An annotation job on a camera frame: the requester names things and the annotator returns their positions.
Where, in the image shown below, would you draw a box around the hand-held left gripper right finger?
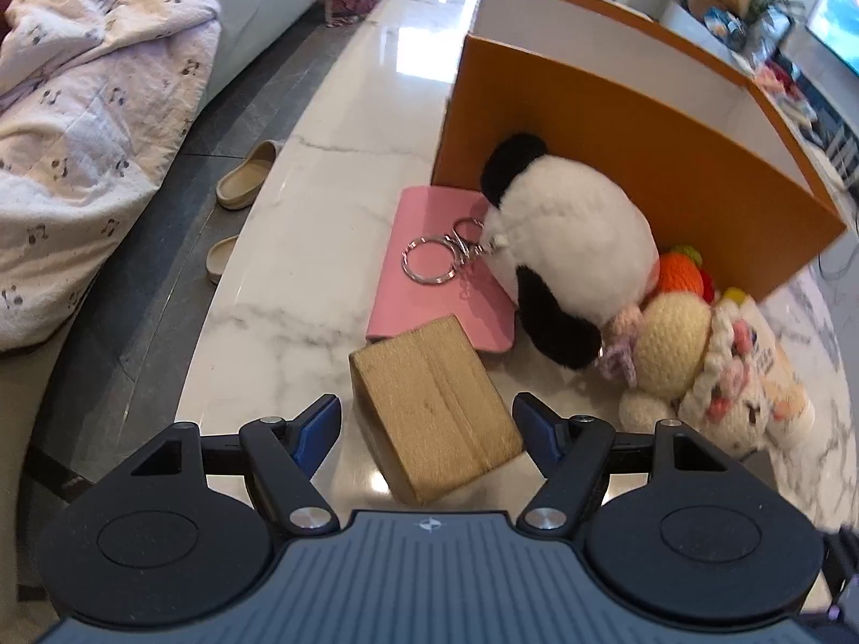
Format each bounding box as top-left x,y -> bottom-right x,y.
511,392 -> 734,538

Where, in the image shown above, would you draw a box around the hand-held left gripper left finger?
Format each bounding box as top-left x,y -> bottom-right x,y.
130,394 -> 343,538

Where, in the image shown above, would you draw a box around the wooden block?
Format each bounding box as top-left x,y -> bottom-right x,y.
349,314 -> 525,506

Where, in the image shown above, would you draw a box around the cream crochet doll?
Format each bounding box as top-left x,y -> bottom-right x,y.
600,291 -> 714,431

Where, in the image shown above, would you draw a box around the pink wallet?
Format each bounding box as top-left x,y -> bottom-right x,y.
366,186 -> 519,354

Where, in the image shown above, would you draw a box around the black and white panda plush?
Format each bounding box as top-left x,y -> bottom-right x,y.
479,133 -> 661,371

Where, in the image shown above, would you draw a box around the white knitted flower doll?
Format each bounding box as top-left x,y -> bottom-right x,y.
678,298 -> 780,461

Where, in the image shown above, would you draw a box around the orange cardboard box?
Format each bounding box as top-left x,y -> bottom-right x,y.
431,0 -> 848,303

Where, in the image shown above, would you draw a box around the beige slipper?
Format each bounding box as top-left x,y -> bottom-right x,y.
215,140 -> 286,210
205,235 -> 243,286

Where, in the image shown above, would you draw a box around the metal key rings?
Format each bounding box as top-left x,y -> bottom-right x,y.
401,216 -> 490,286

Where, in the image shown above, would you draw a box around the orange crochet fruit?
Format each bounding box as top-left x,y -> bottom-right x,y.
656,245 -> 716,302

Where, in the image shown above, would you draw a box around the white printed blanket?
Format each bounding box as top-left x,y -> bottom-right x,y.
0,0 -> 222,353

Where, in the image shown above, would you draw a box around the grey sofa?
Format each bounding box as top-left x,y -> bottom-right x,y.
117,0 -> 331,112

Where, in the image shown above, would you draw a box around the television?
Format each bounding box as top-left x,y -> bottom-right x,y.
805,0 -> 859,80

